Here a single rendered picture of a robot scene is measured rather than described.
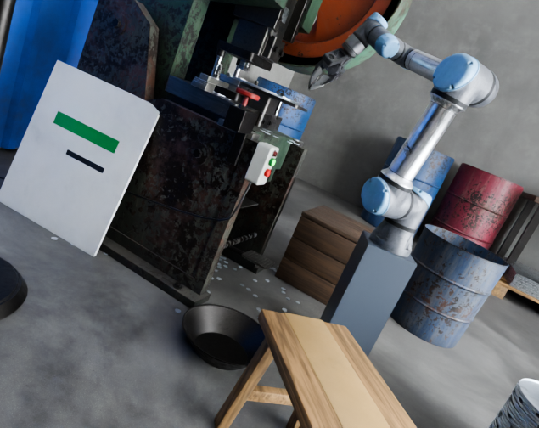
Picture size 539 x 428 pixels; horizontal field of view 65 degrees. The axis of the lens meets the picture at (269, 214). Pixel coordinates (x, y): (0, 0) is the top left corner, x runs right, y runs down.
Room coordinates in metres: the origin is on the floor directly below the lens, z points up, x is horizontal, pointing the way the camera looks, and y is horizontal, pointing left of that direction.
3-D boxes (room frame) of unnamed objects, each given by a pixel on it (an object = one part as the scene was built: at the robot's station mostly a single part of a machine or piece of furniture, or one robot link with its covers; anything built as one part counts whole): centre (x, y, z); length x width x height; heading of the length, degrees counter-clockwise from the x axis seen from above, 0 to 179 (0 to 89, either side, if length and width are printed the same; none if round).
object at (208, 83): (1.58, 0.37, 0.76); 0.17 x 0.06 x 0.10; 162
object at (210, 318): (1.17, -0.03, 0.04); 0.30 x 0.30 x 0.07
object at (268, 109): (1.69, 0.15, 0.72); 0.25 x 0.14 x 0.14; 72
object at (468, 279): (2.08, -0.95, 0.24); 0.42 x 0.42 x 0.48
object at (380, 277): (1.49, -0.44, 0.23); 0.18 x 0.18 x 0.45; 89
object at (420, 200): (1.48, -0.44, 0.62); 0.13 x 0.12 x 0.14; 127
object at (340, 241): (2.03, -0.39, 0.18); 0.40 x 0.38 x 0.35; 72
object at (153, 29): (1.53, 0.54, 0.45); 0.92 x 0.12 x 0.90; 72
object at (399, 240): (1.49, -0.44, 0.50); 0.15 x 0.15 x 0.10
